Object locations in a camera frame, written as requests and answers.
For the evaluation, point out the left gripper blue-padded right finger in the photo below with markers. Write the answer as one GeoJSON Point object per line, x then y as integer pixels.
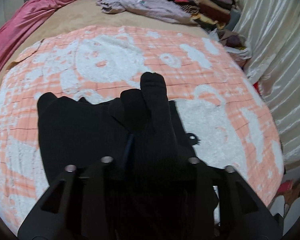
{"type": "Point", "coordinates": [219, 204]}

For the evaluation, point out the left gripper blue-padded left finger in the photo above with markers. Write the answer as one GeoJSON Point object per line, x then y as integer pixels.
{"type": "Point", "coordinates": [82, 203]}

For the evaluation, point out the black sweater with orange cuffs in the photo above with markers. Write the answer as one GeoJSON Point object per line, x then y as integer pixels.
{"type": "Point", "coordinates": [79, 133]}

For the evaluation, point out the bag of clothes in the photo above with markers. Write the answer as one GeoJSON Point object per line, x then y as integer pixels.
{"type": "Point", "coordinates": [236, 45]}

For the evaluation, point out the peach plaid white-pattern blanket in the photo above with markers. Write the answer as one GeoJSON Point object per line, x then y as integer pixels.
{"type": "Point", "coordinates": [216, 102]}

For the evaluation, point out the pink velvet quilt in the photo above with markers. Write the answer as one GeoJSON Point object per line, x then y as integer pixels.
{"type": "Point", "coordinates": [24, 22]}

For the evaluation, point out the beige bed sheet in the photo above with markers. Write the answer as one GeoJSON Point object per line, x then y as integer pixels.
{"type": "Point", "coordinates": [84, 13]}

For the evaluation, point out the white satin curtain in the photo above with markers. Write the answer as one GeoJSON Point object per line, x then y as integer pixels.
{"type": "Point", "coordinates": [272, 27]}

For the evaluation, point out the lilac crumpled garment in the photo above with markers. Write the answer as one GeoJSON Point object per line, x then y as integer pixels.
{"type": "Point", "coordinates": [162, 10]}

